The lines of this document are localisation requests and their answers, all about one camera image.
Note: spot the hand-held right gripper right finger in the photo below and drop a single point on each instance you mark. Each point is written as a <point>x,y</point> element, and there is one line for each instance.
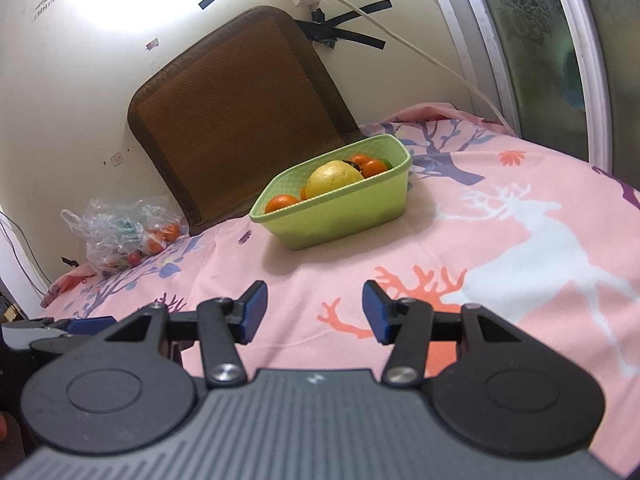
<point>375,312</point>

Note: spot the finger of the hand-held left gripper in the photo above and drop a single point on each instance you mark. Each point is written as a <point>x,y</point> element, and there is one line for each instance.
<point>92,324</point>
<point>55,347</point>

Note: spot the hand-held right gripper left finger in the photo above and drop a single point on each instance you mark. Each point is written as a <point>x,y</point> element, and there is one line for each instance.
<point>252,312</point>

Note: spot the light green plastic basket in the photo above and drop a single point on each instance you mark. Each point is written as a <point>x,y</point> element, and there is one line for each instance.
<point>340,220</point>

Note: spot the dark purple cherry tomato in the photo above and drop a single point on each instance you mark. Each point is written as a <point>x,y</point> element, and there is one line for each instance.
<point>351,164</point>

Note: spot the orange cherry tomato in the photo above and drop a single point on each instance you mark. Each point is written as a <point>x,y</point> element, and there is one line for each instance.
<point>359,159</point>

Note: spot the pink printed bedsheet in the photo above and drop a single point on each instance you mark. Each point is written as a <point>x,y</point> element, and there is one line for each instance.
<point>350,270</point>

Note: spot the bagged red cherry tomato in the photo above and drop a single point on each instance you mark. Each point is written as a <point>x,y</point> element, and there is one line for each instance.
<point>134,259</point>

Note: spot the clear plastic bag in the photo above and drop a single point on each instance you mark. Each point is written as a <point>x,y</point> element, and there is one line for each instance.
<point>115,230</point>

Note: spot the bagged orange fruit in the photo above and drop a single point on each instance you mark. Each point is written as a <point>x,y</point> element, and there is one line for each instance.
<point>154,245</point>
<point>172,231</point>

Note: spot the orange mandarin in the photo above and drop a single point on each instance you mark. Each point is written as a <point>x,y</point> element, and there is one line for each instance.
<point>280,203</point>

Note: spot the large yellow citrus fruit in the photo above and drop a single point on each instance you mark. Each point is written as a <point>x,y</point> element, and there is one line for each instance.
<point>334,178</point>

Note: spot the brown woven seat cushion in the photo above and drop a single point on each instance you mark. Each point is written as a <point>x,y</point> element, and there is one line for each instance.
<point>235,110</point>

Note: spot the black tape strips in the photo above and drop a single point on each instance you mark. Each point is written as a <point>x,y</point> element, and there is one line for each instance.
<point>340,30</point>

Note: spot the white window frame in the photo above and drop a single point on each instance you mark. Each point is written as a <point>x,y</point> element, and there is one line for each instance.
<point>500,60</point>

